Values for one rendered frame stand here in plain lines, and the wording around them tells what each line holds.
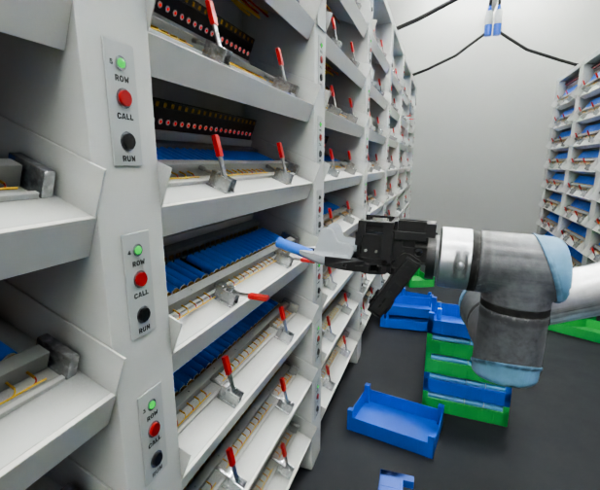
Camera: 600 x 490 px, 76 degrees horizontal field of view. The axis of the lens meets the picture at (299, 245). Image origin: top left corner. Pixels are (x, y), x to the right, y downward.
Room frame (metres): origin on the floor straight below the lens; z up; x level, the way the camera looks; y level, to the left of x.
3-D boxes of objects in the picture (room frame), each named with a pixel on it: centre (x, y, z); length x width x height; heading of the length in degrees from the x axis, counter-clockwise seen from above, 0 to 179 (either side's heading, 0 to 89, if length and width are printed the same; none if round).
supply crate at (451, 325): (1.39, -0.66, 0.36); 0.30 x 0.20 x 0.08; 68
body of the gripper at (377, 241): (0.59, -0.15, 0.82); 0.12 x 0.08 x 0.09; 71
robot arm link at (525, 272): (0.53, -0.31, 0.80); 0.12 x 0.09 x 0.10; 71
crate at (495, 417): (1.39, -0.66, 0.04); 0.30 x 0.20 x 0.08; 68
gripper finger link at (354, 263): (0.58, -0.08, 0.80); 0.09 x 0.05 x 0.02; 75
